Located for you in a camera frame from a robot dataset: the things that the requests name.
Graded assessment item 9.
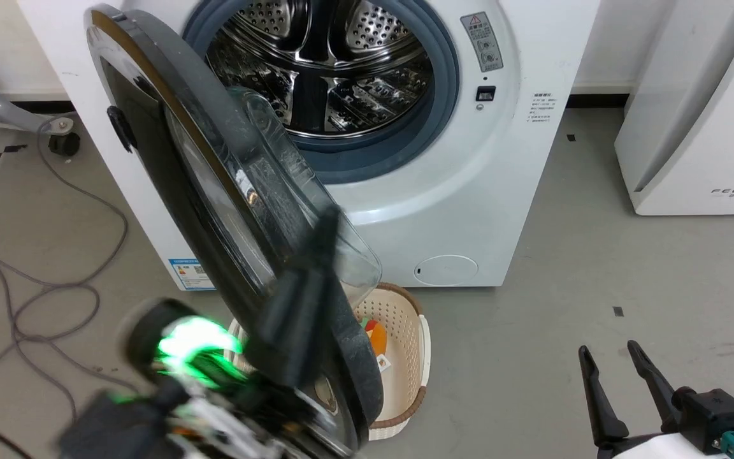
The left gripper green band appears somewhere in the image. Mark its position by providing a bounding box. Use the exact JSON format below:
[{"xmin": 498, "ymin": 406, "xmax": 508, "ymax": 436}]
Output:
[{"xmin": 122, "ymin": 207, "xmax": 343, "ymax": 399}]

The white front-load washing machine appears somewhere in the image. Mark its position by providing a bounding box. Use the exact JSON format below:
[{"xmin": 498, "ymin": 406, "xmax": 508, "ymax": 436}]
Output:
[{"xmin": 17, "ymin": 0, "xmax": 601, "ymax": 292}]

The black round washing machine door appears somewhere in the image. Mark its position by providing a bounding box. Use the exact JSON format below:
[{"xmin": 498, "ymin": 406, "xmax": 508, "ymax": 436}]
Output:
[{"xmin": 84, "ymin": 4, "xmax": 385, "ymax": 459}]

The white appliance with grey lettering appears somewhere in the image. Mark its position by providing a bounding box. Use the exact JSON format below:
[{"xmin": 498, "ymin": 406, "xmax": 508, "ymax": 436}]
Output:
[{"xmin": 614, "ymin": 0, "xmax": 734, "ymax": 216}]

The round drain filter cover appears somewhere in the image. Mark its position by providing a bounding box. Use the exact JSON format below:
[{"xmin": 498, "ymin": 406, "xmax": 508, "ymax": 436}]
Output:
[{"xmin": 414, "ymin": 254, "xmax": 479, "ymax": 286}]

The cream perforated laundry basket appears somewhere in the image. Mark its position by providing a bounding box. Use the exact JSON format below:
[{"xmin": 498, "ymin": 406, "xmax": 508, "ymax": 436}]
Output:
[{"xmin": 227, "ymin": 282, "xmax": 432, "ymax": 442}]

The black caster wheel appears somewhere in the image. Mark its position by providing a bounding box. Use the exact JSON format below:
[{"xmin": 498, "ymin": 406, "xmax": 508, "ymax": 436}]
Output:
[{"xmin": 48, "ymin": 131, "xmax": 82, "ymax": 157}]

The steel washing machine drum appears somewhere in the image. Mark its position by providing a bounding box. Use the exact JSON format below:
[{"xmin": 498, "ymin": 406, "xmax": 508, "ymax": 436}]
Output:
[{"xmin": 205, "ymin": 0, "xmax": 435, "ymax": 139}]

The grey rubber door gasket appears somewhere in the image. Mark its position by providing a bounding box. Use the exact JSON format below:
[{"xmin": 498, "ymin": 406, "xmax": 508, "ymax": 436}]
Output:
[{"xmin": 182, "ymin": 0, "xmax": 461, "ymax": 186}]

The grey chair leg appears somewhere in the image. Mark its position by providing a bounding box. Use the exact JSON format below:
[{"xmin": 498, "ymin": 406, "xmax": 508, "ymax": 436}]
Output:
[{"xmin": 0, "ymin": 43, "xmax": 76, "ymax": 133}]

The blue white energy label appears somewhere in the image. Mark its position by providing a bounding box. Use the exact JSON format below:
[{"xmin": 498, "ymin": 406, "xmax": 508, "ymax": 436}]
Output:
[{"xmin": 168, "ymin": 258, "xmax": 216, "ymax": 291}]

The grey warning sticker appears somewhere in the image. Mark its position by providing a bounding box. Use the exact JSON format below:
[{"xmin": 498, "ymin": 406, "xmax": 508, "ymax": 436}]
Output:
[{"xmin": 460, "ymin": 11, "xmax": 505, "ymax": 73}]

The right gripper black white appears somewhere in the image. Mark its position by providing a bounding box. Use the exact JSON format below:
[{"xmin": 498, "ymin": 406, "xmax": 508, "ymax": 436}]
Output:
[{"xmin": 578, "ymin": 340, "xmax": 734, "ymax": 459}]

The grey floor cable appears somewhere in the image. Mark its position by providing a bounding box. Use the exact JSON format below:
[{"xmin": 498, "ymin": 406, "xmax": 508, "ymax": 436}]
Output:
[
  {"xmin": 11, "ymin": 119, "xmax": 130, "ymax": 345},
  {"xmin": 0, "ymin": 223, "xmax": 141, "ymax": 425}
]

